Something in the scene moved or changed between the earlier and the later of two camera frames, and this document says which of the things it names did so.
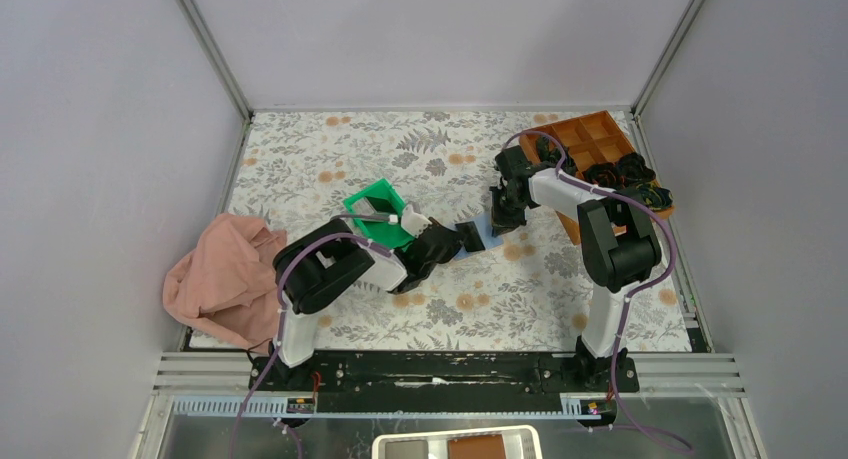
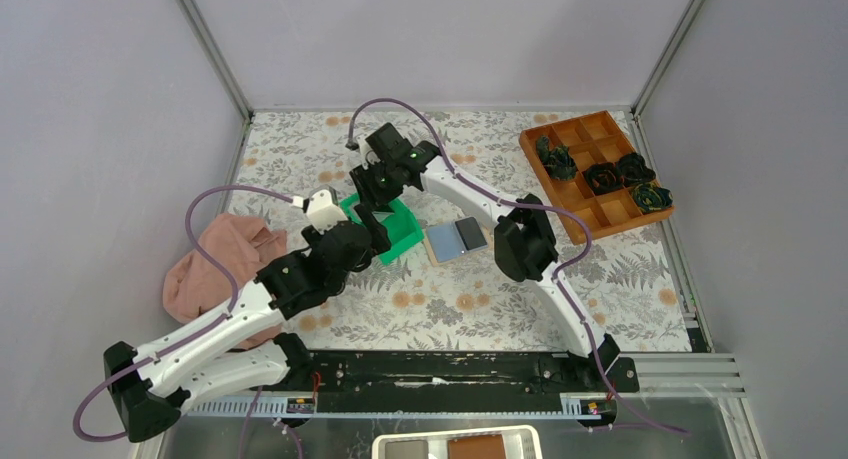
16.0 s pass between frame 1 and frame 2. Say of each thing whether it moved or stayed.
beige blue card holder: moved
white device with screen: stayed
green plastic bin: stayed
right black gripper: moved
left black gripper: moved
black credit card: stayed
